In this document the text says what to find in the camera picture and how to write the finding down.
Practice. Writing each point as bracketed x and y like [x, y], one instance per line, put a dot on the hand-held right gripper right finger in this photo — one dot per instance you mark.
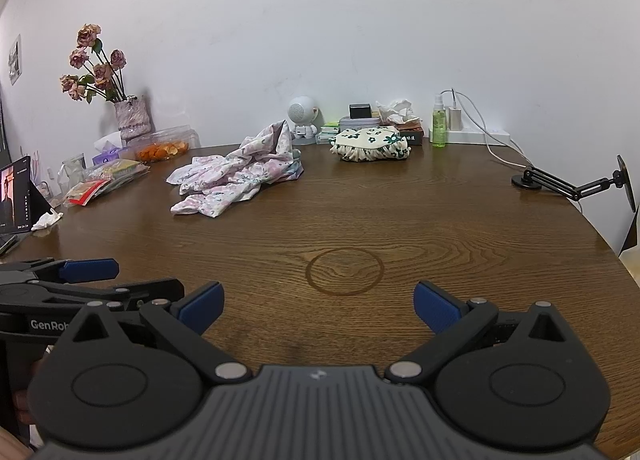
[437, 307]

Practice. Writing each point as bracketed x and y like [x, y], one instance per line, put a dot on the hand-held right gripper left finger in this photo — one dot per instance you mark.
[202, 307]

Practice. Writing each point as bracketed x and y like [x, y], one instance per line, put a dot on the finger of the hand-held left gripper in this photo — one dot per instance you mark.
[87, 270]
[140, 287]

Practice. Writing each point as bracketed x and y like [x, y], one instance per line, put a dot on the pink floral garment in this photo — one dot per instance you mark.
[235, 175]

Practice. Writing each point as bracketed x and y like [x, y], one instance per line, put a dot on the cream garment with green flowers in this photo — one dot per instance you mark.
[370, 140]

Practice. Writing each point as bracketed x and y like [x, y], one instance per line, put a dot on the person's left hand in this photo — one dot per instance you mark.
[22, 405]

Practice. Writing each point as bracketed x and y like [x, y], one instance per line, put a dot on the small crumpled white tissue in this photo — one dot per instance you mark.
[47, 220]

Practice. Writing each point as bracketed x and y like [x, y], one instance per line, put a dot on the red snack packet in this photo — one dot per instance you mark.
[85, 192]

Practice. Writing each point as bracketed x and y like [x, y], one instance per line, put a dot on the clear bag of snacks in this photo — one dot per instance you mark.
[117, 173]

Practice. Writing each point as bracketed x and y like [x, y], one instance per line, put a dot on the black tablet with lit screen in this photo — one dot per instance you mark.
[17, 195]

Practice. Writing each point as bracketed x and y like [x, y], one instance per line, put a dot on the purple tissue box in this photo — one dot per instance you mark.
[107, 156]

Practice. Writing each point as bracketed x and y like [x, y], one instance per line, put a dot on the clear container of orange peels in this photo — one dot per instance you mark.
[160, 151]

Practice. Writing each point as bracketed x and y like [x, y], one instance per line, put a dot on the pink patterned vase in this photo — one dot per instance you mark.
[132, 118]

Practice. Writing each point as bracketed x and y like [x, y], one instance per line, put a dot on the dark red tissue box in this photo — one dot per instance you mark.
[414, 136]

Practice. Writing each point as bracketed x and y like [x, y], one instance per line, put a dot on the white power strip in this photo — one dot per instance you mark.
[480, 136]

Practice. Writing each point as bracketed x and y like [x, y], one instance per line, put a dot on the green spray bottle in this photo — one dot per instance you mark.
[439, 128]

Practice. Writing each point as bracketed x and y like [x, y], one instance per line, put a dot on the white power adapter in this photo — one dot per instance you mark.
[455, 119]

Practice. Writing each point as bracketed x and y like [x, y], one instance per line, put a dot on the dried rose bouquet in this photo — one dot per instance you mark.
[102, 71]

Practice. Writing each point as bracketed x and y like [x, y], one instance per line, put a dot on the green and white box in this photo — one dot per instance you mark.
[329, 133]

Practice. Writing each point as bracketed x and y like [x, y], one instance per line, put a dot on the black charger block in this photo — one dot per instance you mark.
[360, 110]

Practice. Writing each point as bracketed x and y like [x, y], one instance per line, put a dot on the white astronaut speaker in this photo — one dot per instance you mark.
[301, 110]

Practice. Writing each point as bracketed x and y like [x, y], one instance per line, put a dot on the small wall picture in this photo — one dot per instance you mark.
[15, 60]

